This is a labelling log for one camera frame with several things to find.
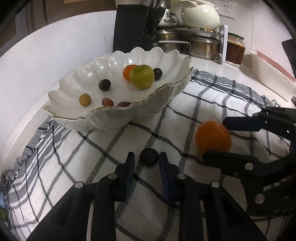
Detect white plastic holder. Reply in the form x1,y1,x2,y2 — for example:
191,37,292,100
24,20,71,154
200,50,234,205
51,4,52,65
248,49,296,102

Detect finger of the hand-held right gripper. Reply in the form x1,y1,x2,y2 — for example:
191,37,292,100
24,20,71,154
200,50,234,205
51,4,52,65
202,149,289,205
222,106,294,141

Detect large orange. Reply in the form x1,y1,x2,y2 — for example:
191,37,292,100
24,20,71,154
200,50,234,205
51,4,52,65
195,120,232,155

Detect glass jar of red sauce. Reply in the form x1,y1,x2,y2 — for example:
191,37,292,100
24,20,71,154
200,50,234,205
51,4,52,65
225,32,245,65

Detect black white checked cloth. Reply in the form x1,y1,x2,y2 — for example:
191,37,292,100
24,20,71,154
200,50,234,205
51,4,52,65
0,68,296,241

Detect wooden wall cabinet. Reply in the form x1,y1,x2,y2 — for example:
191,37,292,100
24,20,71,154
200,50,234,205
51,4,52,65
0,0,117,47

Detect small yellow plum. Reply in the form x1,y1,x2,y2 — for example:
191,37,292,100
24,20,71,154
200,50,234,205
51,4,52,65
79,93,91,107

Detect blueberry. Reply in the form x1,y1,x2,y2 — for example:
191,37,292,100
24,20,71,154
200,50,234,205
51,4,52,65
139,148,159,166

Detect green apple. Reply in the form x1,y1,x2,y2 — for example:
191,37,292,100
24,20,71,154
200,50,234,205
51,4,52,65
129,65,155,90

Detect small mandarin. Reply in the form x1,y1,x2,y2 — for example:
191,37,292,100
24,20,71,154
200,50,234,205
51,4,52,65
122,65,138,82

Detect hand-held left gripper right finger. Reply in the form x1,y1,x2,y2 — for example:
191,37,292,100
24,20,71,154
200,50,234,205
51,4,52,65
158,151,267,241

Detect pink board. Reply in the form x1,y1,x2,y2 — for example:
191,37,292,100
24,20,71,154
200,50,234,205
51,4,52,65
255,49,296,80

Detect steel cookware with white handle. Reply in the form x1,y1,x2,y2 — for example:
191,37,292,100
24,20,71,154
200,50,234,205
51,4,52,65
163,0,197,27

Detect stainless steel pots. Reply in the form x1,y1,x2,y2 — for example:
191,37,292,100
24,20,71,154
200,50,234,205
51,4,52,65
157,24,229,64

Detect white wall socket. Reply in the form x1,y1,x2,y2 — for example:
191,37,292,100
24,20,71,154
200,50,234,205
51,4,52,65
217,0,236,19

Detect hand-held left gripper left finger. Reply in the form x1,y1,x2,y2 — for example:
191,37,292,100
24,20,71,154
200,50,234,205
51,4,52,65
26,151,136,241

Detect white scalloped bowl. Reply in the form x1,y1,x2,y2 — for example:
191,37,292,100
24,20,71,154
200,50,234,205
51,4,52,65
43,47,194,131

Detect black knife block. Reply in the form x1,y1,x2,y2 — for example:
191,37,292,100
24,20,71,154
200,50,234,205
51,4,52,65
112,4,166,53

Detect stainless steel pot with handle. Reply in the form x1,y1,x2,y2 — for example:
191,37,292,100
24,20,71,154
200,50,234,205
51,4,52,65
155,30,192,55

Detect white ceramic pot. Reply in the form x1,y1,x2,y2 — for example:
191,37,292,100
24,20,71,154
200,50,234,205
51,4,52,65
181,0,221,31

